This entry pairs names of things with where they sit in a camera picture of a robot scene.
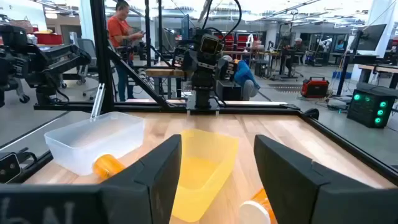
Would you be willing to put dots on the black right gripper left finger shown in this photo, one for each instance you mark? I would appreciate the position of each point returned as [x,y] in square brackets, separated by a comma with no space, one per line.
[124,199]

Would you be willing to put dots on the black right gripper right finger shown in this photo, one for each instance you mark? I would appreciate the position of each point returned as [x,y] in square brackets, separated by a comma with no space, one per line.
[311,199]

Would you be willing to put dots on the orange pill bottle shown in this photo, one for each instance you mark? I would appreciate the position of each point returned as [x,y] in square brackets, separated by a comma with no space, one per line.
[253,213]
[107,166]

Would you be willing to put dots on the black neighbouring robot arm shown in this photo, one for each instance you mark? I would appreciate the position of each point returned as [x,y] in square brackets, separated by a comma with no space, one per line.
[37,62]

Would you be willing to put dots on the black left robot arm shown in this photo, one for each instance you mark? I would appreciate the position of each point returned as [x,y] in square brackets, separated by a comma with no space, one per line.
[202,77]

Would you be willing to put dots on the clear translucent plastic bin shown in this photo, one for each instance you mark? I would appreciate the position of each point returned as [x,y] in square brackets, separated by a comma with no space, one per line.
[93,140]

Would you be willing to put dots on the yellow translucent plastic bin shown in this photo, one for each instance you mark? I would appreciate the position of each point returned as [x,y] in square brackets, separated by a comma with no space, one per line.
[202,174]

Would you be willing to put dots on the red storage bin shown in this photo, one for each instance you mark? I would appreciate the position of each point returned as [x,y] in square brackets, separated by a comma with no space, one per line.
[48,39]

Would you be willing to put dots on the black corner clamp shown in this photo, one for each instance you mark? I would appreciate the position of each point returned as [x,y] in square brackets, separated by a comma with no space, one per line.
[311,113]

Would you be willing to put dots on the silver metal strut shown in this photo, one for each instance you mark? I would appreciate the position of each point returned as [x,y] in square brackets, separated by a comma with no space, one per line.
[98,102]

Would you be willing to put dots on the black computer green lights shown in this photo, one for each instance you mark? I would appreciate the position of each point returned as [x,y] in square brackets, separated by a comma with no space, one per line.
[367,109]

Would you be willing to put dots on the red and black toolbox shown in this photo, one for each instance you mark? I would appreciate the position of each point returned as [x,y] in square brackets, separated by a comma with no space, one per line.
[314,88]

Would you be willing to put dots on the blue box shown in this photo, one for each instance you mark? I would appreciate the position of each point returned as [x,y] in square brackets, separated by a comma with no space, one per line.
[340,75]

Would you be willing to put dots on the black monitor pole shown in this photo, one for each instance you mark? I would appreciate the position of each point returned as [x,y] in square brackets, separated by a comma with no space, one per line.
[345,71]

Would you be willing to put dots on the wooden workbench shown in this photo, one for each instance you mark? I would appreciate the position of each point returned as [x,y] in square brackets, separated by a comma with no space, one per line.
[164,73]

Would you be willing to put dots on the black box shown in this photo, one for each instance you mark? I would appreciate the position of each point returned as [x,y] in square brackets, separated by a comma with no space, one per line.
[228,91]

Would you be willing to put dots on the person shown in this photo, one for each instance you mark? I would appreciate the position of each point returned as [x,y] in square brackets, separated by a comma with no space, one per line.
[244,74]
[118,31]
[299,45]

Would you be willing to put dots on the wooden desk black legs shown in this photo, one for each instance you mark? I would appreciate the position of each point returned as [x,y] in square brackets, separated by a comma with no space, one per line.
[379,69]

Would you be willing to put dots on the grey office chair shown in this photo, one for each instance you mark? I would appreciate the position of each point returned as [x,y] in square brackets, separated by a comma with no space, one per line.
[87,49]

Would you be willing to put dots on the black monitor on pole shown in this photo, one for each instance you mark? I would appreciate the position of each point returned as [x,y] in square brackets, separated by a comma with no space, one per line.
[371,37]

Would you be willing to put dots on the blue-lit monitor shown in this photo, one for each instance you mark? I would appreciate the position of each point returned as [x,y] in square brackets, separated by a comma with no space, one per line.
[185,27]

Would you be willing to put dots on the black frame rail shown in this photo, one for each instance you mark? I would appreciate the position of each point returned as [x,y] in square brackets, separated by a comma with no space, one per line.
[348,143]
[140,108]
[37,165]

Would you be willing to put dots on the black table-level camera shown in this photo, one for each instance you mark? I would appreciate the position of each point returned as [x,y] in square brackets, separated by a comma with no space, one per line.
[9,168]

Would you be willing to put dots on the black diagonal frame brace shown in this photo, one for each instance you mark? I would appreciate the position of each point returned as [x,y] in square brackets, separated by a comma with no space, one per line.
[140,79]

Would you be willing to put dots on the thick black frame post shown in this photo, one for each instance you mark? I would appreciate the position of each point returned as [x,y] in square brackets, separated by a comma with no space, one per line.
[101,56]

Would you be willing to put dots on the thin black post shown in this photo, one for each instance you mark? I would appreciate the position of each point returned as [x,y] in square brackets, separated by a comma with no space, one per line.
[160,31]
[148,31]

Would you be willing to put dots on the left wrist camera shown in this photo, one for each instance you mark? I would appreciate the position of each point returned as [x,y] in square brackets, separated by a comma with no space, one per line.
[211,45]

